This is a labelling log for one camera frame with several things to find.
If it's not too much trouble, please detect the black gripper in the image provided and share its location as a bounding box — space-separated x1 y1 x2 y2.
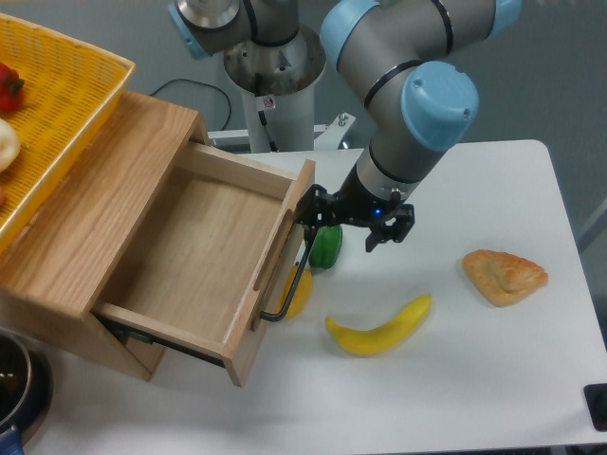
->
294 168 415 252

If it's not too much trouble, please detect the wooden top drawer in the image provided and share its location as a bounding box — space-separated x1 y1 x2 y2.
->
93 143 315 387

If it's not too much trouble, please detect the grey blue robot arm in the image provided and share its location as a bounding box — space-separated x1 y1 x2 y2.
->
168 1 523 250

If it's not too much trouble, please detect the wooden drawer cabinet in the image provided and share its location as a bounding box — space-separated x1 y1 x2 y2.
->
1 92 208 380

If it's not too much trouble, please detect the green toy bell pepper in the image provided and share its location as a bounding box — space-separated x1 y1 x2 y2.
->
308 225 343 269

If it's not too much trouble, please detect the yellow toy bell pepper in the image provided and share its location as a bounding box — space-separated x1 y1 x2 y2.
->
281 265 313 319

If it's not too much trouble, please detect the yellow toy banana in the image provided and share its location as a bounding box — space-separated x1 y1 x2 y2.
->
325 294 432 356

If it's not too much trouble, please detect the toy bread pastry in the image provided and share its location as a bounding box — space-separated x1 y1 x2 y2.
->
461 249 549 307

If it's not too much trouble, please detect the black corner object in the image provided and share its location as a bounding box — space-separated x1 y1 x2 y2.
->
583 383 607 432

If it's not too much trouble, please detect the yellow plastic basket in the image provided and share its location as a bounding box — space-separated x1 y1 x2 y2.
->
1 14 136 248

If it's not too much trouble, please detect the white toy vegetable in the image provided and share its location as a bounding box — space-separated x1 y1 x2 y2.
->
0 119 21 172

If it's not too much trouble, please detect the red toy pepper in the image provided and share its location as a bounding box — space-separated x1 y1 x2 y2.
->
0 64 25 112

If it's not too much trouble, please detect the dark metal pot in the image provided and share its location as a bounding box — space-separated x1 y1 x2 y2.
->
1 330 54 454

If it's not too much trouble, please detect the black cable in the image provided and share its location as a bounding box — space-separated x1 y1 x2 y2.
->
149 78 232 133

